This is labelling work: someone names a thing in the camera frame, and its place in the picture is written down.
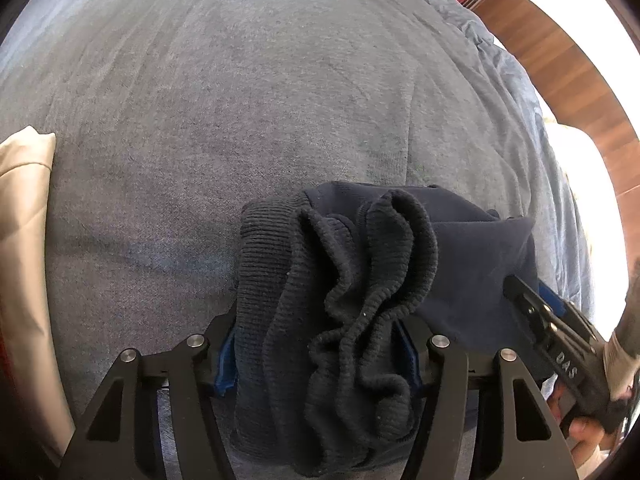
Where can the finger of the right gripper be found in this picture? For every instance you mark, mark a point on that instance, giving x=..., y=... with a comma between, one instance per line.
x=537, y=313
x=565, y=309

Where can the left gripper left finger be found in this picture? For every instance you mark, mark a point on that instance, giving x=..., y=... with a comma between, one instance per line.
x=149, y=410

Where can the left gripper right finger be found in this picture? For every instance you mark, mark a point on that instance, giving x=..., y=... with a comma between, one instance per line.
x=481, y=415

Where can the dark navy pants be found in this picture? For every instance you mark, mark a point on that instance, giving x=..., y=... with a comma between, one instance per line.
x=325, y=382

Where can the person's right hand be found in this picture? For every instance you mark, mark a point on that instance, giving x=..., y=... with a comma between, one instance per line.
x=587, y=433

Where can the white pillow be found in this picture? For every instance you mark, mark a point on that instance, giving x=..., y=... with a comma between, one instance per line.
x=594, y=195

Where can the cream fruit-print pillow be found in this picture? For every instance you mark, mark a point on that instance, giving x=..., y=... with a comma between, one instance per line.
x=26, y=335

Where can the wooden headboard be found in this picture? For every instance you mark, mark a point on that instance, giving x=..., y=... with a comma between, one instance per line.
x=575, y=91

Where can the blue-grey bed blanket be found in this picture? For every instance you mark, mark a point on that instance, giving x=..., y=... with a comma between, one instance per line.
x=172, y=115

